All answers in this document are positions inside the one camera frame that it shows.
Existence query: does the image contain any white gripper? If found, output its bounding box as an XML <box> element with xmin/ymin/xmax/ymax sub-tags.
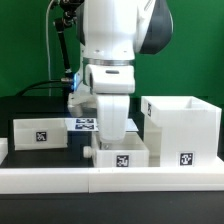
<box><xmin>85</xmin><ymin>64</ymin><xmax>135</xmax><ymax>144</ymax></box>

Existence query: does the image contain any white front drawer box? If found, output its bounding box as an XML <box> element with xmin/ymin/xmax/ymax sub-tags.
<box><xmin>83</xmin><ymin>132</ymin><xmax>150</xmax><ymax>168</ymax></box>

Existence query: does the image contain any white drawer box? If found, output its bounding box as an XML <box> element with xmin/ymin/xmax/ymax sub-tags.
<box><xmin>13</xmin><ymin>118</ymin><xmax>68</xmax><ymax>150</ymax></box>
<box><xmin>83</xmin><ymin>132</ymin><xmax>150</xmax><ymax>168</ymax></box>

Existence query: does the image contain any white drawer cabinet frame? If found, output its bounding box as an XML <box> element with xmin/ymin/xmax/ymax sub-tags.
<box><xmin>141</xmin><ymin>96</ymin><xmax>221</xmax><ymax>167</ymax></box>

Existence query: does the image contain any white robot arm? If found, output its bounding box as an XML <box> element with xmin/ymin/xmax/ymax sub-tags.
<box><xmin>74</xmin><ymin>0</ymin><xmax>173</xmax><ymax>144</ymax></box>

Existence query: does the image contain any white rear drawer box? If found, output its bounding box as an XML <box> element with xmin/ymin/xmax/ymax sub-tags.
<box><xmin>13</xmin><ymin>118</ymin><xmax>68</xmax><ymax>150</ymax></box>

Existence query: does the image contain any white marker tag sheet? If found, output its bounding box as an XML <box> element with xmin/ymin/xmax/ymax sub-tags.
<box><xmin>65</xmin><ymin>118</ymin><xmax>138</xmax><ymax>132</ymax></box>

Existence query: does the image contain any black cable on table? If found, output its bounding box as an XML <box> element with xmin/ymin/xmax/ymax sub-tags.
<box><xmin>15</xmin><ymin>79</ymin><xmax>74</xmax><ymax>97</ymax></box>

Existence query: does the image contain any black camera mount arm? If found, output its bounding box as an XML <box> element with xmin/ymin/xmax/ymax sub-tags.
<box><xmin>53</xmin><ymin>0</ymin><xmax>84</xmax><ymax>96</ymax></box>

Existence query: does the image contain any white hanging cable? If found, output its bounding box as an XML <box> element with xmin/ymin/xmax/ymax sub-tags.
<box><xmin>45</xmin><ymin>0</ymin><xmax>56</xmax><ymax>97</ymax></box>

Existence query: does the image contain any white front fence rail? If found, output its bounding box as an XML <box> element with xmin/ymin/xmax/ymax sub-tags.
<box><xmin>0</xmin><ymin>167</ymin><xmax>224</xmax><ymax>194</ymax></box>

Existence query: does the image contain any white fence rail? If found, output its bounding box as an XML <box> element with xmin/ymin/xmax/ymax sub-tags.
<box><xmin>0</xmin><ymin>167</ymin><xmax>224</xmax><ymax>194</ymax></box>
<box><xmin>0</xmin><ymin>138</ymin><xmax>8</xmax><ymax>167</ymax></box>

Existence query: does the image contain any white left fence rail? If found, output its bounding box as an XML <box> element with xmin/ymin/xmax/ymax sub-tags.
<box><xmin>0</xmin><ymin>138</ymin><xmax>8</xmax><ymax>167</ymax></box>

